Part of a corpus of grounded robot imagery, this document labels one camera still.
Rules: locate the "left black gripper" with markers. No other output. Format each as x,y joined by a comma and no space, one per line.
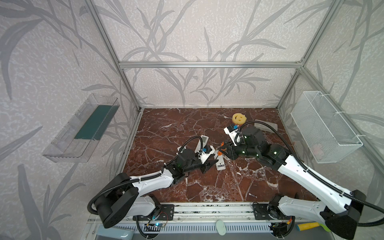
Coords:
207,165

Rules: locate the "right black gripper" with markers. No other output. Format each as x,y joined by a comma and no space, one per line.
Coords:
230,148

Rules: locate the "orange handled screwdriver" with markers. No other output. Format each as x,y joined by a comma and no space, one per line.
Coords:
222,144

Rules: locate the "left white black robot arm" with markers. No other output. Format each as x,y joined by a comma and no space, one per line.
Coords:
127,196

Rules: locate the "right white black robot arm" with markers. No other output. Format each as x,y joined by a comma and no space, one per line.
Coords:
337,208

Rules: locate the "clear plastic box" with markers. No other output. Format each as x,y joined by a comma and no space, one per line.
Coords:
266,128

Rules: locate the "yellow smiley sponge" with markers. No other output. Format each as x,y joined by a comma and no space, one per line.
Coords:
239,119

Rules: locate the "pale green oval object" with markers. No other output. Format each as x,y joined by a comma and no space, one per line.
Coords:
221,228

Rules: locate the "small circuit board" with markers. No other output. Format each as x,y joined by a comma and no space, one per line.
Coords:
156,226

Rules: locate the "green yellow toy spatula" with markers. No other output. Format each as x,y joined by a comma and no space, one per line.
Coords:
308,226

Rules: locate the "light blue tray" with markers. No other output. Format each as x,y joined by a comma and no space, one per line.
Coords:
114,234

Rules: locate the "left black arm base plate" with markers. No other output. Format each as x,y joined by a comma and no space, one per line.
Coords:
160,213

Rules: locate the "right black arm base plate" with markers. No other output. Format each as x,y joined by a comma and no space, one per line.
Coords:
261,211

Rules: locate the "white wire basket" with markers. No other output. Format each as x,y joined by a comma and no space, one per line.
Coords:
325,131

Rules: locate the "clear plastic wall shelf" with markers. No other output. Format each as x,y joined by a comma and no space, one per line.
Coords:
78,139

